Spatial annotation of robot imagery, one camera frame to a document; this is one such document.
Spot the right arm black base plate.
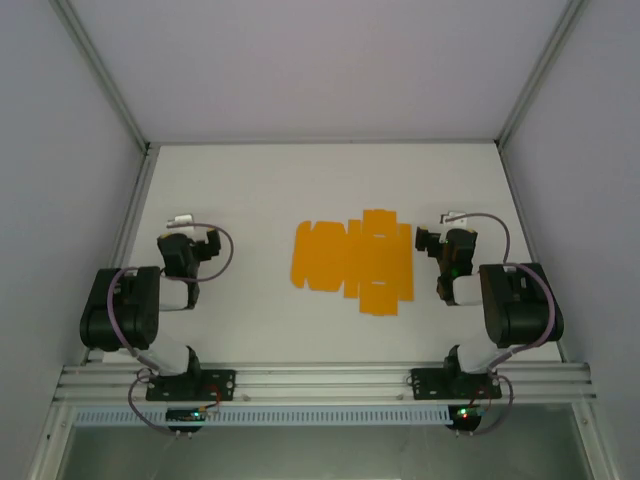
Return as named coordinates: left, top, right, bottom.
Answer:
left=409, top=367, right=503, bottom=402

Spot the wide aluminium table side rail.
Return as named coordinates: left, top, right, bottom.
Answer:
left=82, top=144, right=161, bottom=364

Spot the aluminium frame post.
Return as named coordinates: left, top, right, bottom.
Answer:
left=49, top=0, right=151, bottom=151
left=494, top=0, right=589, bottom=146

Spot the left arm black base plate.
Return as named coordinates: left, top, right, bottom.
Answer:
left=145, top=368, right=237, bottom=402

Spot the slotted grey cable duct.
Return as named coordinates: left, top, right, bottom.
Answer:
left=72, top=405, right=451, bottom=427

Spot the aluminium mounting rail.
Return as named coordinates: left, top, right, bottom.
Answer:
left=53, top=360, right=597, bottom=402

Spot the thin aluminium table side rail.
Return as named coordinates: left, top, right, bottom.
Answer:
left=497, top=142, right=569, bottom=361

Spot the aluminium frame leg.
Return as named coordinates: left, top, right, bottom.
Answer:
left=27, top=402, right=76, bottom=480
left=569, top=399, right=619, bottom=480

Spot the orange paper box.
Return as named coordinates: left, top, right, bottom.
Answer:
left=289, top=208, right=417, bottom=317

